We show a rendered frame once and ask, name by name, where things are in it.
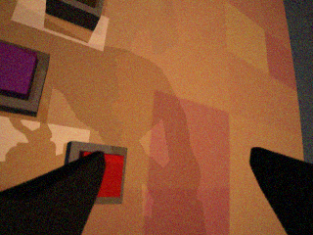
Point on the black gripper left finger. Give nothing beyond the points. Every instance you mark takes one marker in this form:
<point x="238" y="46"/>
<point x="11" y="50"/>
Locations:
<point x="55" y="203"/>

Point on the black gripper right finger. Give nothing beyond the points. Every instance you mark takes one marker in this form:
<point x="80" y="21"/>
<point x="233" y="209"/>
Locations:
<point x="287" y="184"/>

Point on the red button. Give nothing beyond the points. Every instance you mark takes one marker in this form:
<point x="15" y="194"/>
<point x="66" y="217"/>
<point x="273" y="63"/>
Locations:
<point x="111" y="191"/>

